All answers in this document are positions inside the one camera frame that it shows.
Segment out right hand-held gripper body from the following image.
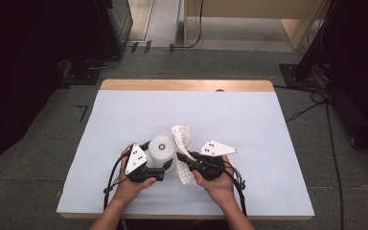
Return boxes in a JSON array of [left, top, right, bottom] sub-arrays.
[[190, 139, 240, 182]]

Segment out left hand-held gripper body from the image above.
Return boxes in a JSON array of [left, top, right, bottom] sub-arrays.
[[124, 143, 157, 184]]

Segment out white cylindrical canister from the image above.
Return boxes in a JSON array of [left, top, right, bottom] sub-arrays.
[[148, 134, 177, 175]]

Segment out white knitted cloth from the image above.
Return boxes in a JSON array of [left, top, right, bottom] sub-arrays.
[[171, 125, 196, 186]]

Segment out person's left hand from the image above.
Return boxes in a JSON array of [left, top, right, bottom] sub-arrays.
[[112, 143, 158, 205]]

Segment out person's right hand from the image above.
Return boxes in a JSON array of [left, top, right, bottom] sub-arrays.
[[193, 155, 238, 207]]

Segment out white table sheet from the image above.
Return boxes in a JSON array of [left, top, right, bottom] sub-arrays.
[[56, 89, 315, 218]]

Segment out person's dark trousers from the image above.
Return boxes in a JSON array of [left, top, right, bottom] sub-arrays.
[[118, 219, 229, 230]]

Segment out black flat stand base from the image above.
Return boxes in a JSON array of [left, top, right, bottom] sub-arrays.
[[62, 58, 102, 86]]

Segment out black slanted stand with base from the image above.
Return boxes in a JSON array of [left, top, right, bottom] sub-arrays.
[[279, 0, 343, 89]]

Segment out black cabinet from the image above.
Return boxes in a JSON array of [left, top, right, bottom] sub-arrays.
[[94, 0, 133, 60]]

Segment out dark curtain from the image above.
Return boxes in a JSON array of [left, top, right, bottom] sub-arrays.
[[0, 0, 100, 186], [319, 0, 368, 157]]

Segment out light wooden desk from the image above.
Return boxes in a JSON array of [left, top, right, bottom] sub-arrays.
[[183, 0, 332, 52]]

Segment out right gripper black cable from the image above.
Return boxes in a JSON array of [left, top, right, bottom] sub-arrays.
[[200, 161, 248, 219]]

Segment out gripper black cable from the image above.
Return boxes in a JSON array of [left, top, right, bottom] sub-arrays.
[[103, 149, 132, 212], [200, 161, 248, 219]]

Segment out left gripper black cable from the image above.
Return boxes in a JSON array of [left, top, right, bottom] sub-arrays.
[[103, 149, 132, 212]]

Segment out grey floor cable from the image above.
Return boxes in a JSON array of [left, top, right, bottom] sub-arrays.
[[87, 56, 123, 71]]

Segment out black floor cables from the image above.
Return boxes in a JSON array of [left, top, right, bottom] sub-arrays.
[[273, 84, 346, 230]]

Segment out black hanging cable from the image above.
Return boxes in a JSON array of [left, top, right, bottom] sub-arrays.
[[175, 0, 204, 50]]

